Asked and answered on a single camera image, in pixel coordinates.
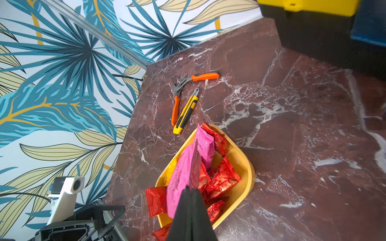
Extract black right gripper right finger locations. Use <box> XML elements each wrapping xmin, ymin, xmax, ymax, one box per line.
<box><xmin>191</xmin><ymin>189</ymin><xmax>217</xmax><ymax>241</ymax></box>

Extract red tea bag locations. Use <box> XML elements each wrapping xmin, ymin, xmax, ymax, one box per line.
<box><xmin>205</xmin><ymin>157</ymin><xmax>241</xmax><ymax>199</ymax></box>
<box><xmin>207</xmin><ymin>200</ymin><xmax>227</xmax><ymax>224</ymax></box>
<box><xmin>201</xmin><ymin>122</ymin><xmax>228</xmax><ymax>157</ymax></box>
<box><xmin>145</xmin><ymin>186</ymin><xmax>167</xmax><ymax>218</ymax></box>

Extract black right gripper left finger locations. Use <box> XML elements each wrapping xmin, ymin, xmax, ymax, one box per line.
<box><xmin>166</xmin><ymin>186</ymin><xmax>192</xmax><ymax>241</ymax></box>

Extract crumpled red tea bag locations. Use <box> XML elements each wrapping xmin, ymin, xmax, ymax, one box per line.
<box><xmin>207</xmin><ymin>200</ymin><xmax>227</xmax><ymax>224</ymax></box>

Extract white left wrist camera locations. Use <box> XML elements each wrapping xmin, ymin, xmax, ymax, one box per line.
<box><xmin>47</xmin><ymin>177</ymin><xmax>84</xmax><ymax>225</ymax></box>

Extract red tea bag in tray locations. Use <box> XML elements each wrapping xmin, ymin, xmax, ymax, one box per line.
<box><xmin>201</xmin><ymin>122</ymin><xmax>228</xmax><ymax>157</ymax></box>

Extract yellow black deli toolbox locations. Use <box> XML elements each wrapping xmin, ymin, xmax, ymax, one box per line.
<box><xmin>259</xmin><ymin>1</ymin><xmax>386</xmax><ymax>79</ymax></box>

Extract small pink tea bag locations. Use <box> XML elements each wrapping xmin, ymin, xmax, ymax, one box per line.
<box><xmin>195</xmin><ymin>125</ymin><xmax>215</xmax><ymax>171</ymax></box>

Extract orange handled pliers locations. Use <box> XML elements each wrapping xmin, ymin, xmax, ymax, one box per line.
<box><xmin>171</xmin><ymin>72</ymin><xmax>220</xmax><ymax>127</ymax></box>

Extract long pink tea bag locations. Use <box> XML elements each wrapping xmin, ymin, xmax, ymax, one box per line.
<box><xmin>166</xmin><ymin>140</ymin><xmax>202</xmax><ymax>219</ymax></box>

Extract yellow black utility knife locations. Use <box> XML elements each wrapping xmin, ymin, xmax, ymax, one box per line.
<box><xmin>173</xmin><ymin>88</ymin><xmax>200</xmax><ymax>135</ymax></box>

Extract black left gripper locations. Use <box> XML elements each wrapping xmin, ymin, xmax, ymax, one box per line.
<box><xmin>31</xmin><ymin>204</ymin><xmax>125</xmax><ymax>241</ymax></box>

